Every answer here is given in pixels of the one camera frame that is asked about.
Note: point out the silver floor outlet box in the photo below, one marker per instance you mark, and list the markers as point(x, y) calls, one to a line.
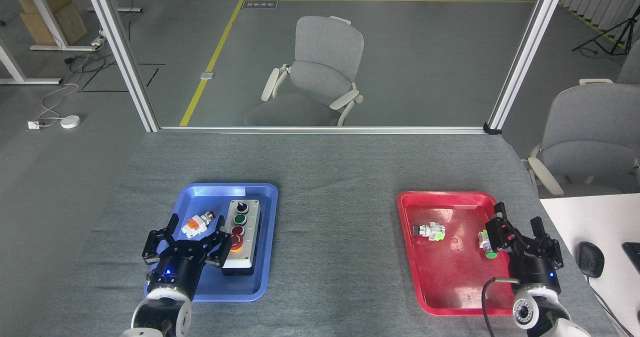
point(207, 75)

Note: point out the black push button green switch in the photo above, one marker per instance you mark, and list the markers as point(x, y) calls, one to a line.
point(431, 231)

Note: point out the black keyboard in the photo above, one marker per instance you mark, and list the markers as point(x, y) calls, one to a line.
point(634, 254)

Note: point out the grey control box with buttons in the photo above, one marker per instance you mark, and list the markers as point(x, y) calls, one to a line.
point(243, 237)

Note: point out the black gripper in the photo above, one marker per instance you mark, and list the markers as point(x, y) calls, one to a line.
point(534, 266)
point(177, 272)

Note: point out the black computer mouse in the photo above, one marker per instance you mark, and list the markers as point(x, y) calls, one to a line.
point(590, 259)

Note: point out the white round floor device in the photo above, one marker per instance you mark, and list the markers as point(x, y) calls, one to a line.
point(70, 122)

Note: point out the red plastic tray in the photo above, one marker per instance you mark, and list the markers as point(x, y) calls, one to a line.
point(450, 277)

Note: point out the blue plastic tray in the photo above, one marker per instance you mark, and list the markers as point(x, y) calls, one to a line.
point(260, 277)

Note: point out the grey office chair white arms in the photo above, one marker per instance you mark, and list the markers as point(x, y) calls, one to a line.
point(590, 137)
point(325, 72)

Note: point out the dark floor sign plate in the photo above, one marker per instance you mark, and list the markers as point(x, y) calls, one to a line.
point(260, 4)

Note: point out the silver aluminium post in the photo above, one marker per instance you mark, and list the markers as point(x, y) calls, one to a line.
point(122, 52)
point(527, 52)

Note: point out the white side table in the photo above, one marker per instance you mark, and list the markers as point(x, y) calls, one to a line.
point(600, 217)

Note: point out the black tripod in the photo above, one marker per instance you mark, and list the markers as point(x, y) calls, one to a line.
point(620, 32)

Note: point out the white power strip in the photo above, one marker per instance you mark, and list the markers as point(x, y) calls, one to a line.
point(98, 41)

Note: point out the white desk leg frame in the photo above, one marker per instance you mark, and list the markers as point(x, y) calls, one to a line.
point(47, 12)
point(15, 69)

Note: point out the red push button orange switch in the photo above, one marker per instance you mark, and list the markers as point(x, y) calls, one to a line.
point(196, 225)

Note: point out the white floor socket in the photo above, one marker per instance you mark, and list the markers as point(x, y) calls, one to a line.
point(33, 125)

